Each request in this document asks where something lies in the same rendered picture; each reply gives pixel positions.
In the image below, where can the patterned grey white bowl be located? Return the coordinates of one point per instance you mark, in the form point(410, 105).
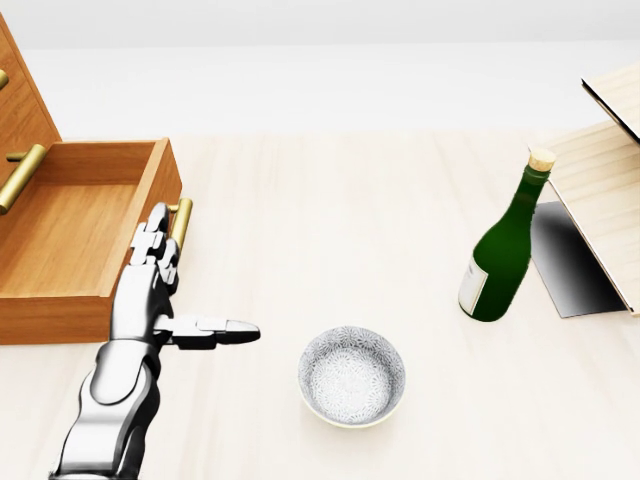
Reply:
point(352, 379)

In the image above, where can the green glass bottle with cork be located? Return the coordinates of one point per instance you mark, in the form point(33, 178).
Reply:
point(500, 260)

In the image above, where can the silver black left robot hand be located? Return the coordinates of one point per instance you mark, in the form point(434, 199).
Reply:
point(142, 295)

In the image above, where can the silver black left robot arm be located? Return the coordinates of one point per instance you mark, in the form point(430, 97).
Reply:
point(112, 400)

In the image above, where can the closed wooden drawer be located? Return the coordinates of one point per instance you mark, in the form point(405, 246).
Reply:
point(7, 55)
point(24, 127)

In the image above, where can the pale wooden box, dark inside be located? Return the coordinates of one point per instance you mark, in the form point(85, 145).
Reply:
point(595, 180)

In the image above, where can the wooden cabinet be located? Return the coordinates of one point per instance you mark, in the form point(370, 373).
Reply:
point(42, 111)

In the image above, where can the open wooden drawer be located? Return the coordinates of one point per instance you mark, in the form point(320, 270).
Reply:
point(70, 225)

